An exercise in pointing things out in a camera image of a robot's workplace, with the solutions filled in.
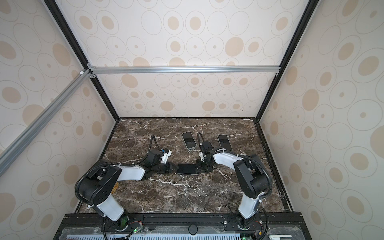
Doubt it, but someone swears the black phone case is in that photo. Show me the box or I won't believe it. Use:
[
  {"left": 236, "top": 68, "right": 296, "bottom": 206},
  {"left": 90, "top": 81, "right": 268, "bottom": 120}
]
[{"left": 175, "top": 163, "right": 201, "bottom": 176}]

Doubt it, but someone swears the light blue case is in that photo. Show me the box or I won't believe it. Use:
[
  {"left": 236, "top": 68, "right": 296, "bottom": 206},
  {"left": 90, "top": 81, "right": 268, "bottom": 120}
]
[
  {"left": 217, "top": 134, "right": 233, "bottom": 152},
  {"left": 181, "top": 131, "right": 198, "bottom": 150}
]

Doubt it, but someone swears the black phone blue edge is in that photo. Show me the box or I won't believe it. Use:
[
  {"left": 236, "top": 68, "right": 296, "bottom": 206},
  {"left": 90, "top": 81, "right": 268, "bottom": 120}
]
[{"left": 182, "top": 132, "right": 197, "bottom": 148}]

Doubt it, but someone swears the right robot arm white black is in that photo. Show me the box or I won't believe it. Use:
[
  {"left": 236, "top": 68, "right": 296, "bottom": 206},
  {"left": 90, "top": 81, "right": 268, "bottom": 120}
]
[{"left": 196, "top": 133, "right": 273, "bottom": 229}]

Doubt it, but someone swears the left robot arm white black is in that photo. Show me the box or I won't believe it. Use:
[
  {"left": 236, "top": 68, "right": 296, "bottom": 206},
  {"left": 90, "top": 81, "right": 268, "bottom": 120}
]
[{"left": 75, "top": 135, "right": 179, "bottom": 231}]

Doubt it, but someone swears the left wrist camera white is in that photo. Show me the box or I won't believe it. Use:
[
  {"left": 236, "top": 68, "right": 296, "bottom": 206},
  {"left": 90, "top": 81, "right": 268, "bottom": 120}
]
[{"left": 161, "top": 149, "right": 172, "bottom": 164}]

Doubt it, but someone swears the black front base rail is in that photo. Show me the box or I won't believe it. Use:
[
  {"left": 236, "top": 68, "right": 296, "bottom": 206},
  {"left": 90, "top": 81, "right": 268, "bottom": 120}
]
[{"left": 54, "top": 212, "right": 311, "bottom": 240}]

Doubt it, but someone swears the silver aluminium rail rear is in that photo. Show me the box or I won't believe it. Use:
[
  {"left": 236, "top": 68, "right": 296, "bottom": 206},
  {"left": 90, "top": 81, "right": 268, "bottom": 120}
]
[{"left": 91, "top": 66, "right": 280, "bottom": 74}]

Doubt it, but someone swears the silver aluminium rail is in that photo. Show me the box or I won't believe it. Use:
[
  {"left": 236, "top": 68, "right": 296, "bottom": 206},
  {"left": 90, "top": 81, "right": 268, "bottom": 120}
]
[
  {"left": 91, "top": 66, "right": 280, "bottom": 74},
  {"left": 1, "top": 70, "right": 91, "bottom": 175}
]

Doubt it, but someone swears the silver aluminium rail left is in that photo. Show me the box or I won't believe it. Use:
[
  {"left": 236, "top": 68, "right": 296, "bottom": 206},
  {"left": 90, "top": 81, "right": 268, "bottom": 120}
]
[{"left": 1, "top": 70, "right": 91, "bottom": 175}]

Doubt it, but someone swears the black frame post right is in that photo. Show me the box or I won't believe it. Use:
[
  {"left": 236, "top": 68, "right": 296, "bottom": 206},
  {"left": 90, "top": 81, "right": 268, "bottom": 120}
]
[{"left": 256, "top": 0, "right": 319, "bottom": 122}]

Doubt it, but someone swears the black frame post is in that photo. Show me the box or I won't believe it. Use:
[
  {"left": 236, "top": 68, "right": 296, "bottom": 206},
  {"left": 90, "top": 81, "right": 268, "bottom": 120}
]
[
  {"left": 44, "top": 0, "right": 120, "bottom": 122},
  {"left": 256, "top": 0, "right": 319, "bottom": 122}
]

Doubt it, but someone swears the black frame post left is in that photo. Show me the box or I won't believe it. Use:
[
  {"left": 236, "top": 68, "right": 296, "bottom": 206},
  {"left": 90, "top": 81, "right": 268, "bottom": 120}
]
[{"left": 44, "top": 0, "right": 120, "bottom": 122}]

